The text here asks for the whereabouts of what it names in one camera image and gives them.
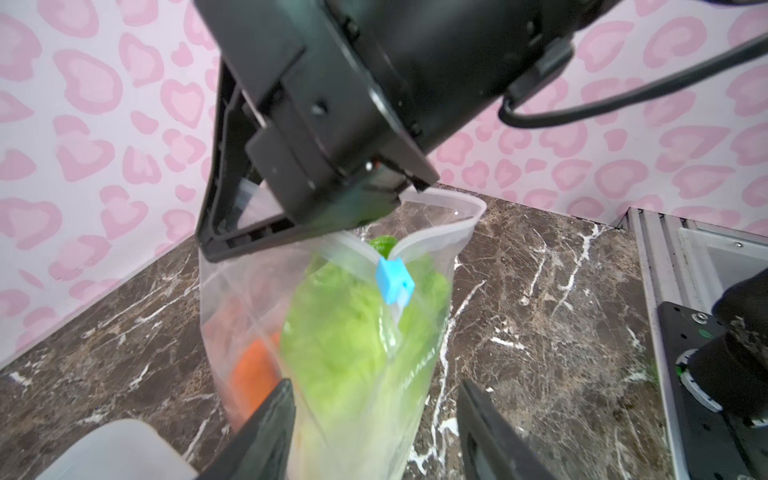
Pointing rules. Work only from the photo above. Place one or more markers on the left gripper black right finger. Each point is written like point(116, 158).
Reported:
point(490, 447)

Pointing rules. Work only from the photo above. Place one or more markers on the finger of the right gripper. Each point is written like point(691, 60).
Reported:
point(240, 240)

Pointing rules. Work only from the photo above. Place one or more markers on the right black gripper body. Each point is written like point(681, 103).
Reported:
point(336, 104)

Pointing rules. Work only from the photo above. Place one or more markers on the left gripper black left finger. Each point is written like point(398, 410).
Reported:
point(258, 438)

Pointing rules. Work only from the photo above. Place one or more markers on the orange carrot toy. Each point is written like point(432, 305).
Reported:
point(254, 377)

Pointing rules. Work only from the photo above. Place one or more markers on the green lettuce toy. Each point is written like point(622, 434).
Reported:
point(360, 373)

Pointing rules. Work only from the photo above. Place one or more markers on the white perforated plastic basket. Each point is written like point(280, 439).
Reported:
point(122, 449)

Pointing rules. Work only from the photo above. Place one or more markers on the clear zip top bag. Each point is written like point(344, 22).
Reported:
point(246, 298)

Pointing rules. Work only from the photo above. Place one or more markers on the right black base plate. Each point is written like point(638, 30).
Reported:
point(719, 397)

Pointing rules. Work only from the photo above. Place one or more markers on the aluminium front rail frame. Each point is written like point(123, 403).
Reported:
point(689, 263)

